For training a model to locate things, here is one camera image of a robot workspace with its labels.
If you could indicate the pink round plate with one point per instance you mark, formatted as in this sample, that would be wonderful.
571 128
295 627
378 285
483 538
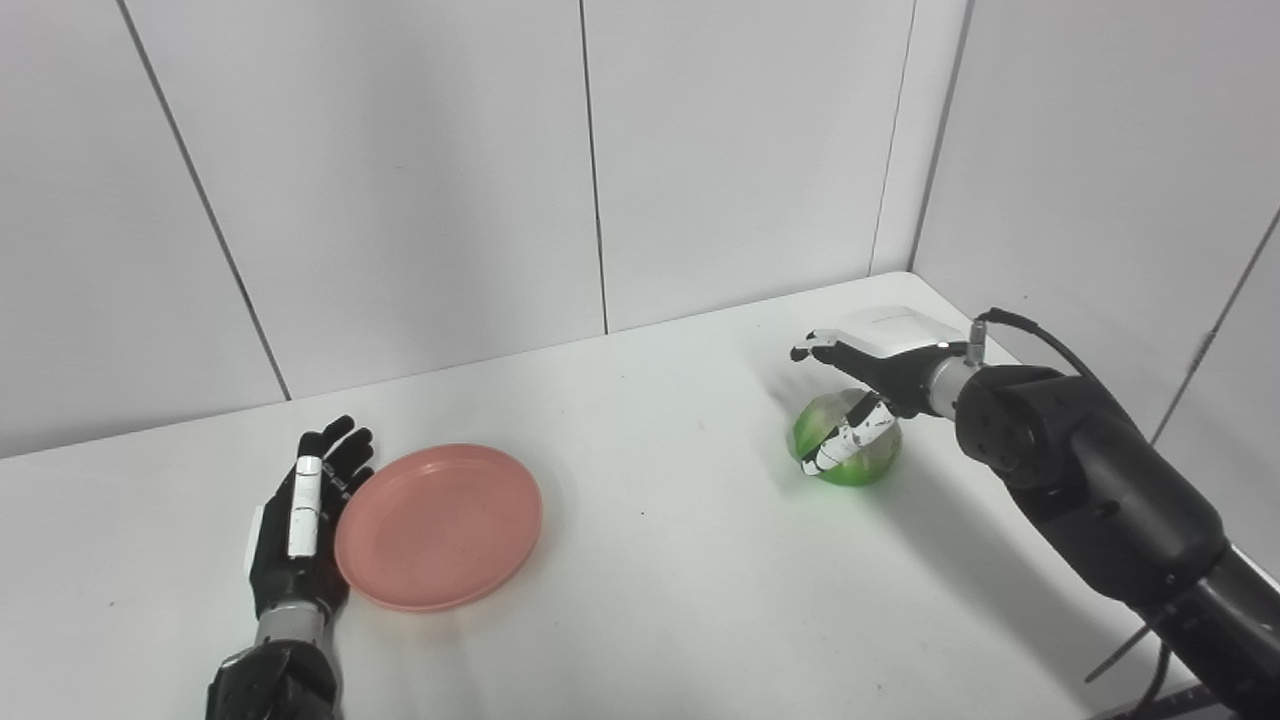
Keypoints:
440 530

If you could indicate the green white cabbage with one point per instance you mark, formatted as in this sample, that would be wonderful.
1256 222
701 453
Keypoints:
875 460

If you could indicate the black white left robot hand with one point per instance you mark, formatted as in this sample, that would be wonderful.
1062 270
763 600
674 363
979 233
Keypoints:
275 575

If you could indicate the black zip tie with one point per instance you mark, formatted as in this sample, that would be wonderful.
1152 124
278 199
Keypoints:
1115 655

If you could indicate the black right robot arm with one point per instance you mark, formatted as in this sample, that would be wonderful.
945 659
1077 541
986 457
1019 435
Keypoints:
1100 490

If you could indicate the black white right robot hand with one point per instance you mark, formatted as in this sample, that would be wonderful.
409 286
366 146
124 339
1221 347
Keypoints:
895 345

